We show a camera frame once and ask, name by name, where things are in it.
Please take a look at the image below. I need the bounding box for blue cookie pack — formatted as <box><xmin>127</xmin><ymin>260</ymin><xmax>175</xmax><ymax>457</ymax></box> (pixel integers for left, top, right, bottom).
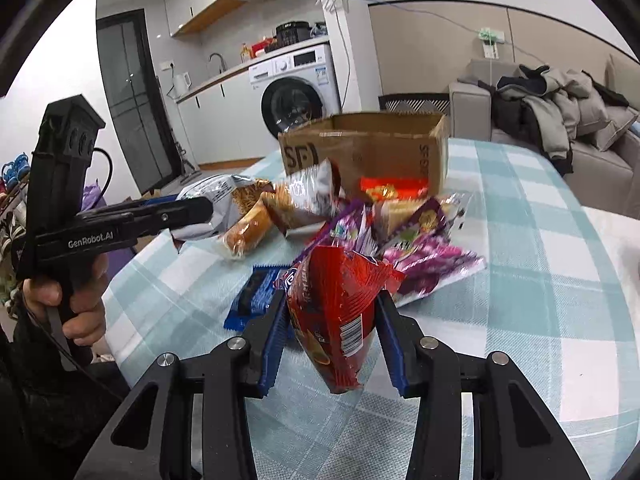
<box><xmin>224</xmin><ymin>266</ymin><xmax>292</xmax><ymax>332</ymax></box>

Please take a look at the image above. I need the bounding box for red snack bag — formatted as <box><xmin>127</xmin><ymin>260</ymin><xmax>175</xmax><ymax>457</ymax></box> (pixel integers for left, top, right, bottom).
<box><xmin>286</xmin><ymin>246</ymin><xmax>405</xmax><ymax>394</ymax></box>

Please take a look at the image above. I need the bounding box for purple candy bag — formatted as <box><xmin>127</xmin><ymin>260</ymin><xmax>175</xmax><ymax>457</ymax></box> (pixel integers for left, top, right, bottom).
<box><xmin>378</xmin><ymin>193</ymin><xmax>486</xmax><ymax>307</ymax></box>

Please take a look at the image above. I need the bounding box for white chips bag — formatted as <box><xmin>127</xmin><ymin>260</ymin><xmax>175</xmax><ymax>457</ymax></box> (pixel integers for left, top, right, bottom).
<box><xmin>171</xmin><ymin>174</ymin><xmax>274</xmax><ymax>242</ymax></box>

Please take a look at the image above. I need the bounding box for person's left hand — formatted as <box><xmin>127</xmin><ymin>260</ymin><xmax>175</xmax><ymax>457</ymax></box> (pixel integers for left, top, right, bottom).
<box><xmin>23</xmin><ymin>254</ymin><xmax>110</xmax><ymax>347</ymax></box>

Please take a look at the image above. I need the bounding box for bread roll in wrapper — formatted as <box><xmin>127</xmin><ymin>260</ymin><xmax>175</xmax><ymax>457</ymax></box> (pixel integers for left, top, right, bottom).
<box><xmin>219</xmin><ymin>200</ymin><xmax>273</xmax><ymax>258</ymax></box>

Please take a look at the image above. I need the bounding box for dark glass door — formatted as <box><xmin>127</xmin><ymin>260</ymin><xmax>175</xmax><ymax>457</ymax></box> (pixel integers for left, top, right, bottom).
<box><xmin>96</xmin><ymin>9</ymin><xmax>181</xmax><ymax>194</ymax></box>

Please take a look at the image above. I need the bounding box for silver brown snack bag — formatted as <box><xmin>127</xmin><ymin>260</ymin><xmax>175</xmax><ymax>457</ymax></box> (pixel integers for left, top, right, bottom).
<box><xmin>260</xmin><ymin>158</ymin><xmax>341</xmax><ymax>235</ymax></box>

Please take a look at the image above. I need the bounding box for red gold candy pack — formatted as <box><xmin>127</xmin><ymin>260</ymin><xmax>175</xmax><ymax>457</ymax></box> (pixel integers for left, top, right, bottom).
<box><xmin>359</xmin><ymin>177</ymin><xmax>428</xmax><ymax>202</ymax></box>

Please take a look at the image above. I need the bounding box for white electric kettle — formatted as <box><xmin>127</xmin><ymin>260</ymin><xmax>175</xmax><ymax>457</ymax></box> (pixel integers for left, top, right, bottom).
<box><xmin>174</xmin><ymin>72</ymin><xmax>192</xmax><ymax>99</ymax></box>

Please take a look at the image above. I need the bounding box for brown cardboard box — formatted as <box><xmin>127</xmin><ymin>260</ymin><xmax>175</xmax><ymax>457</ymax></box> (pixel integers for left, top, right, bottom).
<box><xmin>278</xmin><ymin>112</ymin><xmax>450</xmax><ymax>197</ymax></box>

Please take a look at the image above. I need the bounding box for yellow oil bottle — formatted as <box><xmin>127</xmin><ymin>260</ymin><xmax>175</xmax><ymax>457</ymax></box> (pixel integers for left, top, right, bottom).
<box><xmin>240</xmin><ymin>44</ymin><xmax>252</xmax><ymax>62</ymax></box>

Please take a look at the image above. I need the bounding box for white washing machine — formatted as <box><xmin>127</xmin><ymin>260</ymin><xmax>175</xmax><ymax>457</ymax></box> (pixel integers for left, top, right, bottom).
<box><xmin>248</xmin><ymin>42</ymin><xmax>342</xmax><ymax>139</ymax></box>

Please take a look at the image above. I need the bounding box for black patterned chair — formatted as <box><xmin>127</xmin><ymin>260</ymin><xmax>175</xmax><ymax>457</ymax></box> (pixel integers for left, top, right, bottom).
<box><xmin>378</xmin><ymin>93</ymin><xmax>450</xmax><ymax>116</ymax></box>

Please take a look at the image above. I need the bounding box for black rice cooker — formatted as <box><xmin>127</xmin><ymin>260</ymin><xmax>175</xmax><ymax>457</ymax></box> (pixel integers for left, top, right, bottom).
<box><xmin>276</xmin><ymin>21</ymin><xmax>311</xmax><ymax>48</ymax></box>

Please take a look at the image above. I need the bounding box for grey sofa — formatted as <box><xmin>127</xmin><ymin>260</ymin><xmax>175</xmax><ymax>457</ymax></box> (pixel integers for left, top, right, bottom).
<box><xmin>449</xmin><ymin>60</ymin><xmax>639</xmax><ymax>219</ymax></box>

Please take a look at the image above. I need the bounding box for pile of jackets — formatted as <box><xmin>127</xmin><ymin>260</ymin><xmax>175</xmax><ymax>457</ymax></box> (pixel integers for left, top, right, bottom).
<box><xmin>491</xmin><ymin>65</ymin><xmax>639</xmax><ymax>176</ymax></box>

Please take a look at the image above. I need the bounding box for white wall socket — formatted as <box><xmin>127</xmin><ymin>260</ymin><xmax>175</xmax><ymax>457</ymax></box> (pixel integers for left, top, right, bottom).
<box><xmin>478</xmin><ymin>27</ymin><xmax>506</xmax><ymax>60</ymax></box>

